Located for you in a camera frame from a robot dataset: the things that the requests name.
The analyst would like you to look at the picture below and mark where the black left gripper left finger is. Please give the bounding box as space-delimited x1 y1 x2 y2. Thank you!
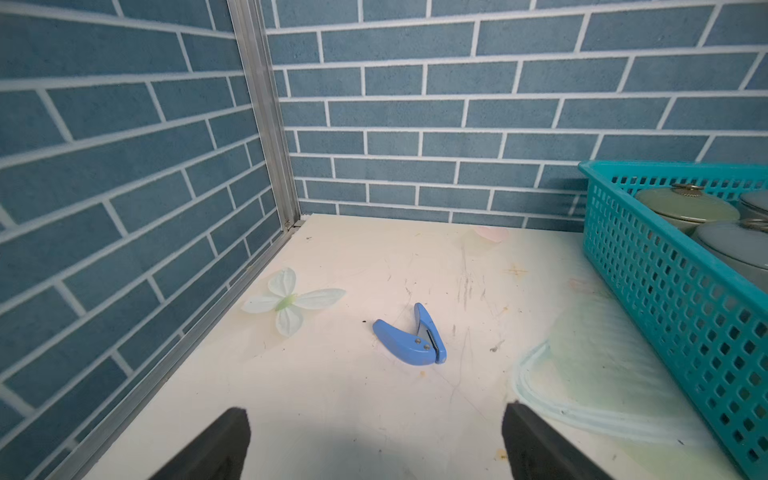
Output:
150 407 251 480

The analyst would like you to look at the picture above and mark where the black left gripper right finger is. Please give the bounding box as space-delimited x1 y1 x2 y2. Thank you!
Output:
501 402 612 480

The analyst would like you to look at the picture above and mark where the olive green tea canister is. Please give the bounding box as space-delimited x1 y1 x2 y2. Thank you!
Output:
635 183 740 235

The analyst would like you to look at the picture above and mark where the grey blue tea canister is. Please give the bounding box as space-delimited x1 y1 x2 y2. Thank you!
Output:
692 219 768 292

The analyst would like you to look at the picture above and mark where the teal plastic basket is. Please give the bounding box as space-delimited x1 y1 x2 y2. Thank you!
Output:
579 161 767 479

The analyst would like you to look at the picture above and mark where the white fabric butterfly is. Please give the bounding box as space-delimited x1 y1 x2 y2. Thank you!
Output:
241 268 346 338

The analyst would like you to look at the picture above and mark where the aluminium corner post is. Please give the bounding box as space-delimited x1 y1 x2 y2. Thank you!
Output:
227 0 301 231

